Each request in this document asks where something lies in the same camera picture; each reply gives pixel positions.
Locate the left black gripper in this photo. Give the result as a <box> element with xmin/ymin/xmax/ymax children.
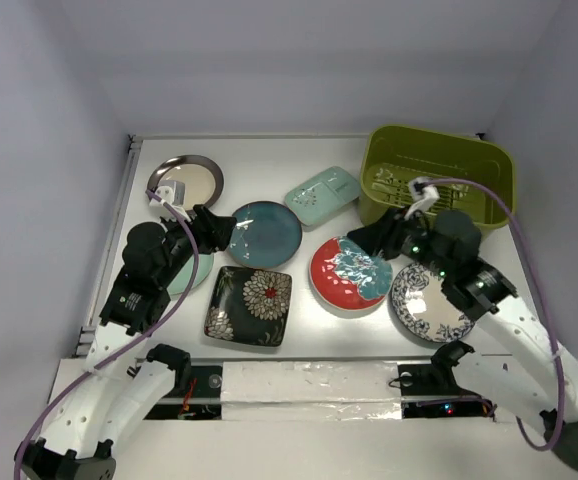
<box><xmin>157</xmin><ymin>204</ymin><xmax>235</xmax><ymax>287</ymax></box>

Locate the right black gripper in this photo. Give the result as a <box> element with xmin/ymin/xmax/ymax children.
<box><xmin>348</xmin><ymin>204</ymin><xmax>452</xmax><ymax>279</ymax></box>

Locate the mint green flower plate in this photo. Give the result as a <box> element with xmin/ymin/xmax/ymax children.
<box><xmin>168</xmin><ymin>254</ymin><xmax>214</xmax><ymax>297</ymax></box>

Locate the brown rimmed cream round plate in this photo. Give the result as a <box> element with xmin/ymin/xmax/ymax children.
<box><xmin>147</xmin><ymin>155</ymin><xmax>224</xmax><ymax>213</ymax></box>

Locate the red and teal floral plate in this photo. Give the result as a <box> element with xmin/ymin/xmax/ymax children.
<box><xmin>308</xmin><ymin>236</ymin><xmax>394</xmax><ymax>313</ymax></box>

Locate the dark teal round plate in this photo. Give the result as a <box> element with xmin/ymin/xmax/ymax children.
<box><xmin>227</xmin><ymin>201</ymin><xmax>303</xmax><ymax>269</ymax></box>

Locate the celadon rectangular divided dish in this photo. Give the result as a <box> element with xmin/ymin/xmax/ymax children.
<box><xmin>284</xmin><ymin>166</ymin><xmax>360</xmax><ymax>227</ymax></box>

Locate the blue white floral plate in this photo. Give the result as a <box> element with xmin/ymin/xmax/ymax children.
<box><xmin>390</xmin><ymin>264</ymin><xmax>474</xmax><ymax>344</ymax></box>

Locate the black square floral plate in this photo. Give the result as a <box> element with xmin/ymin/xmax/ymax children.
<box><xmin>204</xmin><ymin>266</ymin><xmax>292</xmax><ymax>348</ymax></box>

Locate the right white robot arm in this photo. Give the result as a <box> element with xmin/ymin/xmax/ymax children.
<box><xmin>348</xmin><ymin>209</ymin><xmax>578</xmax><ymax>472</ymax></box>

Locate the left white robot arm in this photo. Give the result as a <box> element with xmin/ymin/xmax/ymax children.
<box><xmin>13</xmin><ymin>205</ymin><xmax>237</xmax><ymax>479</ymax></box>

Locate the green plastic bin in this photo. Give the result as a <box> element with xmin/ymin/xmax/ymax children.
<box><xmin>358</xmin><ymin>125</ymin><xmax>516</xmax><ymax>225</ymax></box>

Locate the white foam front bar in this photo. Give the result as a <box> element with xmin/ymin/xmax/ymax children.
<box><xmin>220</xmin><ymin>361</ymin><xmax>402</xmax><ymax>421</ymax></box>

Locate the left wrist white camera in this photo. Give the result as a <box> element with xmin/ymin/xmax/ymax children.
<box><xmin>146</xmin><ymin>180</ymin><xmax>190</xmax><ymax>220</ymax></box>

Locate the wrist white camera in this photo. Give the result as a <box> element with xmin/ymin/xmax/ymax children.
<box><xmin>404</xmin><ymin>177</ymin><xmax>440</xmax><ymax>220</ymax></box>
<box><xmin>146</xmin><ymin>180</ymin><xmax>190</xmax><ymax>220</ymax></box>

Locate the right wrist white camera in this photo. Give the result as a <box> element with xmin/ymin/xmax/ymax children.
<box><xmin>404</xmin><ymin>177</ymin><xmax>440</xmax><ymax>220</ymax></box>

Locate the left aluminium side rail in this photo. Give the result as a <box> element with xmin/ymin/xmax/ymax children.
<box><xmin>71</xmin><ymin>135</ymin><xmax>142</xmax><ymax>358</ymax></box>

